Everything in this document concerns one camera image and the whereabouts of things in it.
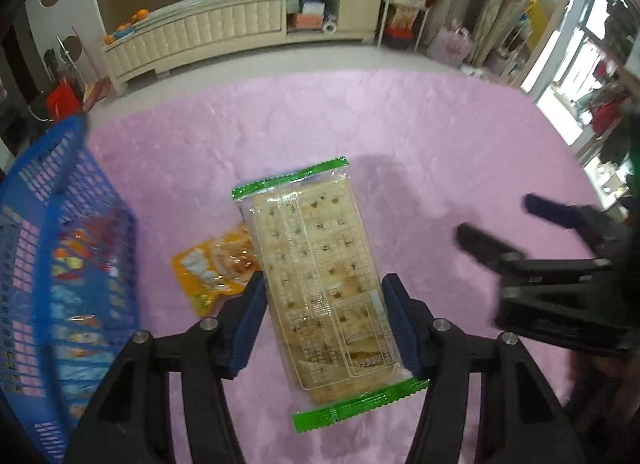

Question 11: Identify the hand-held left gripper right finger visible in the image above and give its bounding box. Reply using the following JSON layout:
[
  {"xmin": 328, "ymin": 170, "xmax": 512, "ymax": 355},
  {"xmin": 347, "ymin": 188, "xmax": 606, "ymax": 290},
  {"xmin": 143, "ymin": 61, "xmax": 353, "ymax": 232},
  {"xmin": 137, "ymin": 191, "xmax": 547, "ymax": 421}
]
[{"xmin": 381, "ymin": 273, "xmax": 586, "ymax": 464}]

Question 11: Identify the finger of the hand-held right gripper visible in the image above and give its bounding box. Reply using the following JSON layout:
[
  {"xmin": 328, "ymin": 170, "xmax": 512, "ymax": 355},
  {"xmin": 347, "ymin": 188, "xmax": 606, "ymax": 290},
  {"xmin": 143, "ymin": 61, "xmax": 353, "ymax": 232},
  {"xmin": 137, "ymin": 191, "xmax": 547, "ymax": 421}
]
[
  {"xmin": 522, "ymin": 193, "xmax": 626, "ymax": 257},
  {"xmin": 456, "ymin": 223, "xmax": 616, "ymax": 295}
]

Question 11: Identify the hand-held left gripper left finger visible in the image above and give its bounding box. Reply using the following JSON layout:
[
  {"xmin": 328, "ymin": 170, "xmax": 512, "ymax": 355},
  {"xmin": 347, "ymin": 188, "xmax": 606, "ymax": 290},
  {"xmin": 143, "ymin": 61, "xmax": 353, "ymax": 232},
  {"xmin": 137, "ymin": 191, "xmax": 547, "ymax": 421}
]
[{"xmin": 65, "ymin": 270, "xmax": 268, "ymax": 464}]

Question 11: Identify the green-edged cracker packet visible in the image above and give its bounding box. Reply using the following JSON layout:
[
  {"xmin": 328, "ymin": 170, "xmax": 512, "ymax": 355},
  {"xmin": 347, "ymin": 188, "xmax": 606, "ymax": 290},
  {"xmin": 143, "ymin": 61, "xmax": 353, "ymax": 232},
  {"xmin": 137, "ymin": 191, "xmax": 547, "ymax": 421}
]
[{"xmin": 231, "ymin": 156, "xmax": 431, "ymax": 434}]

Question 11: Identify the blue plastic basket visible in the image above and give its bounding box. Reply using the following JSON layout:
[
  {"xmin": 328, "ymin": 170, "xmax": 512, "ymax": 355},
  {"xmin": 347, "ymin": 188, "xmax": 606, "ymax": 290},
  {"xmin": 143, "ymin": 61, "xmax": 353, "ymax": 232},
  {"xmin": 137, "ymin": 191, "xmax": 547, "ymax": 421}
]
[{"xmin": 0, "ymin": 114, "xmax": 140, "ymax": 462}]

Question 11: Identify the orange yellow snack packet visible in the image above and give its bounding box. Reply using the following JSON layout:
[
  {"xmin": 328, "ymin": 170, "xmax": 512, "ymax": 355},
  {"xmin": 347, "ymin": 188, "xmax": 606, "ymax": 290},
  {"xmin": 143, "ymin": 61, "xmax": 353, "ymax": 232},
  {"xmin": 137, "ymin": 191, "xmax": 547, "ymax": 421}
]
[{"xmin": 171, "ymin": 224, "xmax": 263, "ymax": 317}]

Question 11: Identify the red cloth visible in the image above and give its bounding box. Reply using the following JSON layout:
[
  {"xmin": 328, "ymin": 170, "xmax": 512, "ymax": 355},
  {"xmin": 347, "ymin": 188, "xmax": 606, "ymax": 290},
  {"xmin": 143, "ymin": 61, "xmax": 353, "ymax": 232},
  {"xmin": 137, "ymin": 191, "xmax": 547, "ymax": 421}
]
[{"xmin": 590, "ymin": 99, "xmax": 627, "ymax": 133}]

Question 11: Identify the pink blanket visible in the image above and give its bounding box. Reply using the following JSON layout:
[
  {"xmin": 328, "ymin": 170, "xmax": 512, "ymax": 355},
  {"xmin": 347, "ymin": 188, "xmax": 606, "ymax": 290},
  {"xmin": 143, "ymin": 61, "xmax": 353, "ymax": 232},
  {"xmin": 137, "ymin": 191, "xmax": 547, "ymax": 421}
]
[{"xmin": 82, "ymin": 66, "xmax": 606, "ymax": 464}]

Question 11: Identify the pink gift bag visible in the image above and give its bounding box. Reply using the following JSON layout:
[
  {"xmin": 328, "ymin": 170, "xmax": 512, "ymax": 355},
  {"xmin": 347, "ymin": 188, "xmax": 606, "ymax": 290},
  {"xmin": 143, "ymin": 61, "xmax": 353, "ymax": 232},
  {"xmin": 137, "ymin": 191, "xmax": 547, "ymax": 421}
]
[{"xmin": 427, "ymin": 19, "xmax": 476, "ymax": 65}]

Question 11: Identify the patterned curtain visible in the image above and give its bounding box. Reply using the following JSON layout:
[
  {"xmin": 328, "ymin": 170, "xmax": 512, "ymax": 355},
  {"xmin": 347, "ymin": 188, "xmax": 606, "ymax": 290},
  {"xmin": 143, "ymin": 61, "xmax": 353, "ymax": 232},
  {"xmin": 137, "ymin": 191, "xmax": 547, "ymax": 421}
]
[{"xmin": 472, "ymin": 0, "xmax": 551, "ymax": 76}]

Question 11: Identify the red bag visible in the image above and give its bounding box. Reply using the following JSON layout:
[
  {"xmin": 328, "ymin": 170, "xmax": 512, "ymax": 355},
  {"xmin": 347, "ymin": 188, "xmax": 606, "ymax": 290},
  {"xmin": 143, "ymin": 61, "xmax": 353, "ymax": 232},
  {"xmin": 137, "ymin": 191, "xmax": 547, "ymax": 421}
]
[{"xmin": 46, "ymin": 79, "xmax": 84, "ymax": 121}]

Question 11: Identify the white TV cabinet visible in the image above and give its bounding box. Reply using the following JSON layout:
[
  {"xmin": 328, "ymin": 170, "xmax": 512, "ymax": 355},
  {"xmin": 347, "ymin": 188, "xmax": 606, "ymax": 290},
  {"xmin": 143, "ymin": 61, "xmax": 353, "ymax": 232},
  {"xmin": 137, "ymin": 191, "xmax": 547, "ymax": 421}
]
[{"xmin": 102, "ymin": 0, "xmax": 386, "ymax": 95}]

